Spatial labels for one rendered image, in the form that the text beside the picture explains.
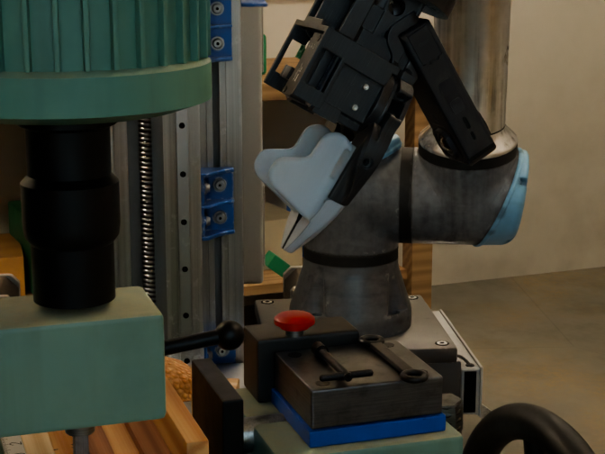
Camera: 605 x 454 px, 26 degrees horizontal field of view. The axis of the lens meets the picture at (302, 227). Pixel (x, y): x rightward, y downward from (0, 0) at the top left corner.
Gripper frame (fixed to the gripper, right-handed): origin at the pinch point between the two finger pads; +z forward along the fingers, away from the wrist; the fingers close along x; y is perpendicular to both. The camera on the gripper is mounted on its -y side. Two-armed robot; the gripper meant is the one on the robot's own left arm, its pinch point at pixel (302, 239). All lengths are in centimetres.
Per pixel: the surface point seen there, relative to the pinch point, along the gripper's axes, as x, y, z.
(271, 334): -0.5, -1.7, 7.3
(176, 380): -18.2, -3.5, 17.0
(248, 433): 4.6, -1.5, 13.6
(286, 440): 7.7, -2.9, 12.3
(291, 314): 0.2, -2.0, 5.3
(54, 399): 11.3, 14.0, 14.9
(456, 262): -335, -197, 2
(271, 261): -197, -77, 20
